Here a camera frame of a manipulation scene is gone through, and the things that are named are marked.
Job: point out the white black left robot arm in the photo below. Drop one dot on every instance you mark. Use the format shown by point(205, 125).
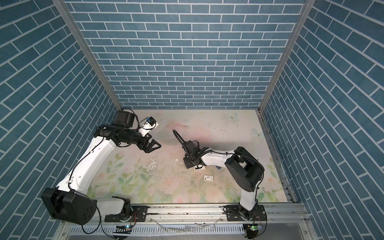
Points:
point(68, 202)

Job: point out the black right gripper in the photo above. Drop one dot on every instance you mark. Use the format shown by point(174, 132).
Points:
point(185, 162)

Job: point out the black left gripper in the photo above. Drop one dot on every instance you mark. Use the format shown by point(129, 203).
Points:
point(147, 150)

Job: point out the white staple box sleeve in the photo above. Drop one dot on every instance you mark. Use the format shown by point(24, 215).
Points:
point(208, 178)

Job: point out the open staple box tray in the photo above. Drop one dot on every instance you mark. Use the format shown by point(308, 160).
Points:
point(202, 168)

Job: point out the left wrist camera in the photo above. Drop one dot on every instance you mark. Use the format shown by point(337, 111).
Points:
point(147, 125)

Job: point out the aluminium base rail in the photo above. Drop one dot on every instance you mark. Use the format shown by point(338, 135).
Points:
point(281, 221)

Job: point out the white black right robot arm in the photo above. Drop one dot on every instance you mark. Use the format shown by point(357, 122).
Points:
point(247, 172)

